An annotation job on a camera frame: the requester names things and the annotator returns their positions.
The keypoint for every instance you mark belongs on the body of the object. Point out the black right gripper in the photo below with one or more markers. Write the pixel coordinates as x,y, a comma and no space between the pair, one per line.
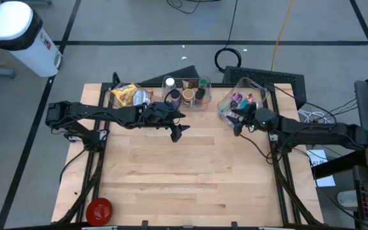
262,119

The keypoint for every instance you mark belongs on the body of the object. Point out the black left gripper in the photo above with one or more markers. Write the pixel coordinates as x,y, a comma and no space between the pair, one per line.
163,113

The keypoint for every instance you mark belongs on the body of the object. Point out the purple label jar black lid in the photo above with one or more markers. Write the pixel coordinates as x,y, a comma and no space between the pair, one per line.
175,95

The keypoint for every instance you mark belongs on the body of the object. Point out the furikake seasoning jar gold lid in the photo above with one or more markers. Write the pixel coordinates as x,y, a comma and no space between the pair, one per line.
188,94

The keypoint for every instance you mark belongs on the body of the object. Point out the orange spice bottle black lid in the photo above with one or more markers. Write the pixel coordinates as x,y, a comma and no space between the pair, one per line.
199,94

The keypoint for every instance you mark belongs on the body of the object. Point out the brown spice pouch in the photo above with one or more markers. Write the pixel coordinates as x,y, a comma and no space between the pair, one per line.
188,84

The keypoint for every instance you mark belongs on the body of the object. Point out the white lid everything seasoning jar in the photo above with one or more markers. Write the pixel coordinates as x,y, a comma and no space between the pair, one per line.
170,81

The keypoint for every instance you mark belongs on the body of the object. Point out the green lid spice jar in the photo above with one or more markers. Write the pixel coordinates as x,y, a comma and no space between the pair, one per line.
203,83

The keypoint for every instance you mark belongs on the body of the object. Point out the yellow ramen noodle pack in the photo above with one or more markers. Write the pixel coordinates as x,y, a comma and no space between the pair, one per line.
125,92

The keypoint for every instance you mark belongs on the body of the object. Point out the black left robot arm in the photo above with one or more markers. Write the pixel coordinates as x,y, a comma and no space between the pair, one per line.
107,111

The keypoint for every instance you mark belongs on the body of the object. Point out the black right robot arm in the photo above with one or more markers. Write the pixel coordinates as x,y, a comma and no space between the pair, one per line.
318,132

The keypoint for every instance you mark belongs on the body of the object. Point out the small silver spoon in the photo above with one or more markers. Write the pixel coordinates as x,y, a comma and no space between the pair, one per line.
234,104

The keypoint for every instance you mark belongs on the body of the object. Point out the iridescent red spoon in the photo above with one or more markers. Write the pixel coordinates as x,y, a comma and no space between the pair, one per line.
250,97

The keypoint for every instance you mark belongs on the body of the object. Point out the iridescent purple spoon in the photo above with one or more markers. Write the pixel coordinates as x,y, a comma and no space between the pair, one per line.
237,96

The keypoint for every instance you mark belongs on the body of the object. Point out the clear plastic bin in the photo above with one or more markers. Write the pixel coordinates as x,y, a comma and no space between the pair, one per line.
110,96
257,87
209,96

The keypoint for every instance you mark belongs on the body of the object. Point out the black computer case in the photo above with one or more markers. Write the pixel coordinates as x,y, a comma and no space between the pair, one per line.
267,76

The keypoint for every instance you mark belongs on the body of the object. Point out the white paper sheet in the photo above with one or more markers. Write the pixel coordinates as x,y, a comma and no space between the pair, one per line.
326,180

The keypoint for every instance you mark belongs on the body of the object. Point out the red and black bowl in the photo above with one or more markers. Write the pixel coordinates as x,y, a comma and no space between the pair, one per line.
99,211

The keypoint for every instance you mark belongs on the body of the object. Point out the white trash bin black band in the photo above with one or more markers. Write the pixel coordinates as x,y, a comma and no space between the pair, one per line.
11,22

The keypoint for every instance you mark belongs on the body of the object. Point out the black metal table frame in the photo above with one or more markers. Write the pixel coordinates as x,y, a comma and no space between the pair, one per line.
103,96

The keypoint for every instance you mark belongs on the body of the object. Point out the black table-level camera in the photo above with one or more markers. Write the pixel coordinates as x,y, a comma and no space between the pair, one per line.
234,225

